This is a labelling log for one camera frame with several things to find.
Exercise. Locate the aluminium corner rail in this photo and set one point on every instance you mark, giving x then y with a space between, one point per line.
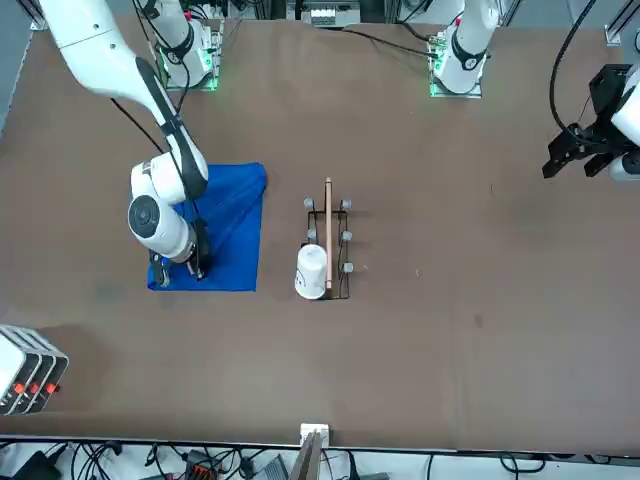
37 15
617 25

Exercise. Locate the white power strip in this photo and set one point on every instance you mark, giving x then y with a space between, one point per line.
322 17

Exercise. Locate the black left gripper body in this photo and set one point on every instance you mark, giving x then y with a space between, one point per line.
610 90

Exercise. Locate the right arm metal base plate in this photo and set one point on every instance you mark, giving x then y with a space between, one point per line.
214 75

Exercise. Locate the black power adapter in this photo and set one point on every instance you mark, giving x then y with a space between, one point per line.
35 465

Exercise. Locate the black device with red ports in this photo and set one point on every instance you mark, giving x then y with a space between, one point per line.
202 470

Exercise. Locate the white smiley face cup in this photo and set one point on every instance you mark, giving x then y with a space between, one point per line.
310 272

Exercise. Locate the white stacked drawer box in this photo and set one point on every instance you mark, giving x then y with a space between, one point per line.
10 365

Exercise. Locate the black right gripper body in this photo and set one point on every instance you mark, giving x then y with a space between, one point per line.
201 245

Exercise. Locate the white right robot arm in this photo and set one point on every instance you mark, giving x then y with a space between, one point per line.
90 50

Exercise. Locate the aluminium frame post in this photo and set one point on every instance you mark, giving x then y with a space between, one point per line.
307 460

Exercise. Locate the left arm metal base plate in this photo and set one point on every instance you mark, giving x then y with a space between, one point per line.
475 92

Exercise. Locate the blue microfibre towel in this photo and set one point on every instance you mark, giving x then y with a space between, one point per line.
235 240

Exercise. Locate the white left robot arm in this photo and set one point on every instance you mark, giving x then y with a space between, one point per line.
465 65

